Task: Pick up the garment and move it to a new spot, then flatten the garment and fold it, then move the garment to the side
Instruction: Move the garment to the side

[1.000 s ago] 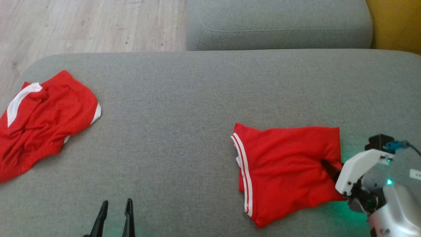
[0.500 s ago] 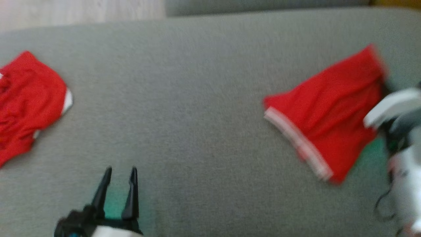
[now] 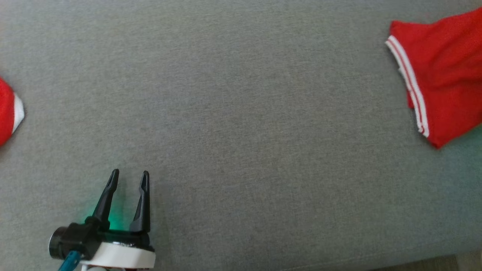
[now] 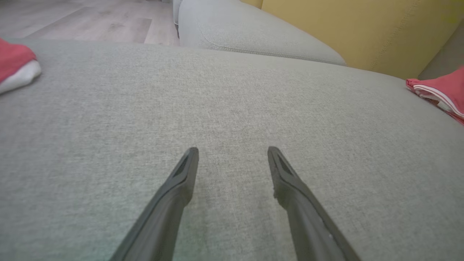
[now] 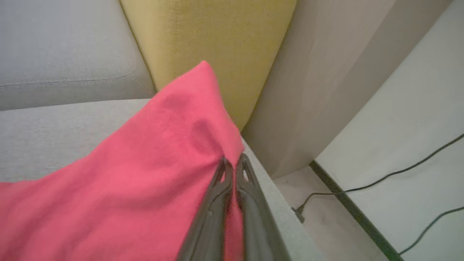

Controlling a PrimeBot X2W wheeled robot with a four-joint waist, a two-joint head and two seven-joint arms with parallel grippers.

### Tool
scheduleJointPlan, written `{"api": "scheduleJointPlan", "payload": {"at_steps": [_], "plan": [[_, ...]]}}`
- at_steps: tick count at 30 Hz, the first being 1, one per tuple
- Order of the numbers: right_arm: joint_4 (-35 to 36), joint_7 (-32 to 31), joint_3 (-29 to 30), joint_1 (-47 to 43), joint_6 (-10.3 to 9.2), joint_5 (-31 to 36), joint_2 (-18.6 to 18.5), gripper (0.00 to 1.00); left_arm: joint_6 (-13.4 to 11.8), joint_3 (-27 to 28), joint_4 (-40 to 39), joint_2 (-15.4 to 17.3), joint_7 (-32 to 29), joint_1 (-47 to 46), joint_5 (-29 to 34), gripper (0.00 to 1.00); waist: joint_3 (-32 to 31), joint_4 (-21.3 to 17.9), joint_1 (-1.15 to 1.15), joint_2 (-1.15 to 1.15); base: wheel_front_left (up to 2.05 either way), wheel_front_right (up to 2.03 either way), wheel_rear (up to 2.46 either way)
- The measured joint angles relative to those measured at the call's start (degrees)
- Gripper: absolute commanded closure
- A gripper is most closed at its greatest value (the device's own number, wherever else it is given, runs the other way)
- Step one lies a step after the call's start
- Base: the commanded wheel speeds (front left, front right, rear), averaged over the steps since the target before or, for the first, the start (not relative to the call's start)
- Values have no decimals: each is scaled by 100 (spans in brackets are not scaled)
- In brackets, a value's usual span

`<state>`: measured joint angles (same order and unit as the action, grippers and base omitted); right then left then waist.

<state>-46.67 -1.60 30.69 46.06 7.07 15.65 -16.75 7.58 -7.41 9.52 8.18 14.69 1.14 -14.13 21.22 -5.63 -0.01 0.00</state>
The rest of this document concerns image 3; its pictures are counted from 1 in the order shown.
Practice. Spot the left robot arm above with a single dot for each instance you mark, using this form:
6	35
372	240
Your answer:
98	269

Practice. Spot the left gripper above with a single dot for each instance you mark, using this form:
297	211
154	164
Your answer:
124	256

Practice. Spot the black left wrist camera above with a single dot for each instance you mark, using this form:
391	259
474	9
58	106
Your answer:
71	239

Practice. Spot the red shorts with white trim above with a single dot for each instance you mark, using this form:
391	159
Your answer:
4	109

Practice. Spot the blue left camera connector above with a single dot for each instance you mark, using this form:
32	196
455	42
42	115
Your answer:
69	261

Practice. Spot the red Bulls basketball jersey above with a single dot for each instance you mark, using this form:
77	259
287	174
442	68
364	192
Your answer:
452	75

